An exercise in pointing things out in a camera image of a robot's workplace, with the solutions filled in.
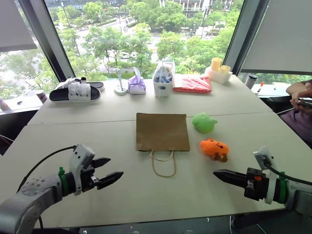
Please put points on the grey roller blind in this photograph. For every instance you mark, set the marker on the grey roller blind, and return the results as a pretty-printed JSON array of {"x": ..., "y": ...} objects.
[
  {"x": 14, "y": 24},
  {"x": 280, "y": 36}
]

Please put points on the green wrist zip tie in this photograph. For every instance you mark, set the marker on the green wrist zip tie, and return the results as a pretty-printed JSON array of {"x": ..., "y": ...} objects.
[
  {"x": 63, "y": 180},
  {"x": 282, "y": 187}
]

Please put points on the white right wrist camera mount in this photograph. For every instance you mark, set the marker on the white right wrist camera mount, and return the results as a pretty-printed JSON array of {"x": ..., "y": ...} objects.
[{"x": 262, "y": 156}]

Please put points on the short yellow cup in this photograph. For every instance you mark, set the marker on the short yellow cup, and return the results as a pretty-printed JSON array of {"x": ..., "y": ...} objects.
[{"x": 225, "y": 70}]

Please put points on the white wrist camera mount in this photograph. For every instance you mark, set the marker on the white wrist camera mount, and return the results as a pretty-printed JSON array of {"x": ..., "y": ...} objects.
[
  {"x": 262, "y": 156},
  {"x": 81, "y": 156}
]

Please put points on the black handheld device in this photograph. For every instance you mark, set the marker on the black handheld device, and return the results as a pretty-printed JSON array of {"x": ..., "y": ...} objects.
[{"x": 306, "y": 103}]

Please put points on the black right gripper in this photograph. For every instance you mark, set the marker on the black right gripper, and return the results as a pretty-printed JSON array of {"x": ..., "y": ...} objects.
[{"x": 256, "y": 186}]

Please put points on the red and white can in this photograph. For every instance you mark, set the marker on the red and white can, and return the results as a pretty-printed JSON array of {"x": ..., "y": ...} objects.
[{"x": 42, "y": 96}]

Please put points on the white hook stand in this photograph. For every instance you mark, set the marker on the white hook stand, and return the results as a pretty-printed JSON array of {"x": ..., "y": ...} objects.
[{"x": 120, "y": 90}]

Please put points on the white basket with bagged items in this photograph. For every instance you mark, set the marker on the white basket with bagged items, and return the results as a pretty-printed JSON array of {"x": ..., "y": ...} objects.
[{"x": 162, "y": 85}]

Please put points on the silver tumbler with black lid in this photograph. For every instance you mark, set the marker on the silver tumbler with black lid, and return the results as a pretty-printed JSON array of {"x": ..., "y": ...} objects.
[{"x": 251, "y": 81}]

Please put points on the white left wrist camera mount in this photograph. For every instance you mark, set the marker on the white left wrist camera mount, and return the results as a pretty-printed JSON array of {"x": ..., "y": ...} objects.
[{"x": 81, "y": 156}]

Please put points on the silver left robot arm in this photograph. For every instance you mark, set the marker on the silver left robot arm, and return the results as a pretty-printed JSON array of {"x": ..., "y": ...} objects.
[{"x": 23, "y": 207}]

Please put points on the person's bare forearm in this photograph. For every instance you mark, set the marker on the person's bare forearm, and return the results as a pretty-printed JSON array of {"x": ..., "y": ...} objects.
[{"x": 299, "y": 87}]

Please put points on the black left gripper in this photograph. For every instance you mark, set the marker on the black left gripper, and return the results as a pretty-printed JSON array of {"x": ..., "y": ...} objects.
[{"x": 86, "y": 176}]

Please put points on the green plush toy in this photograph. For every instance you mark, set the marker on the green plush toy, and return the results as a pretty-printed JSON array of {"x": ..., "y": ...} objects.
[{"x": 203, "y": 123}]

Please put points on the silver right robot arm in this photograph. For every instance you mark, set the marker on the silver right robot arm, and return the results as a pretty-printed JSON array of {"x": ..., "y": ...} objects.
[{"x": 298, "y": 195}]

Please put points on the tall yellow cup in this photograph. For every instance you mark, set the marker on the tall yellow cup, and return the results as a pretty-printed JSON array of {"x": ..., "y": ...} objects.
[{"x": 216, "y": 64}]

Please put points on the green left wrist zip tie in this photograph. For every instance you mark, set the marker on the green left wrist zip tie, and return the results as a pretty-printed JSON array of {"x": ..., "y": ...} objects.
[{"x": 63, "y": 180}]

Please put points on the orange plush toy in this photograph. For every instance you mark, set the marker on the orange plush toy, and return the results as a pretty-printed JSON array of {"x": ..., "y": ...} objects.
[{"x": 214, "y": 147}]

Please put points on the white side table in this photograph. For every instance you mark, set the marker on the white side table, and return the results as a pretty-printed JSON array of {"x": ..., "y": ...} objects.
[{"x": 270, "y": 89}]

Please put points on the white foam tray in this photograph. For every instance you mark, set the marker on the white foam tray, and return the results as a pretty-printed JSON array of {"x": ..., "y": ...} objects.
[{"x": 218, "y": 76}]

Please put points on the purple wrapped pouch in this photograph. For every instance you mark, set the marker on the purple wrapped pouch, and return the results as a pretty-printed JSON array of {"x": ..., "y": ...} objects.
[{"x": 137, "y": 85}]

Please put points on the person's purple clothing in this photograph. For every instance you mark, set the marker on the person's purple clothing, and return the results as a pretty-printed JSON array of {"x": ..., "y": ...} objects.
[{"x": 301, "y": 124}]

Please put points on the red plastic packet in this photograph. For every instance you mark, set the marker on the red plastic packet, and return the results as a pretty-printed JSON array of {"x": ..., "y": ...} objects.
[{"x": 192, "y": 84}]

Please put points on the person's hand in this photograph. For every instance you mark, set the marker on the person's hand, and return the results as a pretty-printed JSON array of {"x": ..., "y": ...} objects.
[{"x": 298, "y": 97}]

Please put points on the black slide slipper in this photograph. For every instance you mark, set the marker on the black slide slipper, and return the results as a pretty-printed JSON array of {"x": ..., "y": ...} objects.
[
  {"x": 58, "y": 95},
  {"x": 96, "y": 85}
]

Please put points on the white rack with small bottles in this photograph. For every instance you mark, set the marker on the white rack with small bottles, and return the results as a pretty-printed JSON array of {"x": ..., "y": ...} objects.
[{"x": 79, "y": 91}]

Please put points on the green right wrist zip tie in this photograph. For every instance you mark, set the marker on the green right wrist zip tie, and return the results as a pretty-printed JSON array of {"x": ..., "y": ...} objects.
[{"x": 282, "y": 187}]

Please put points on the dark window frame post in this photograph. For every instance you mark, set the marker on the dark window frame post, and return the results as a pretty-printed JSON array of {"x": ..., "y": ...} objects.
[
  {"x": 46, "y": 36},
  {"x": 243, "y": 34}
]

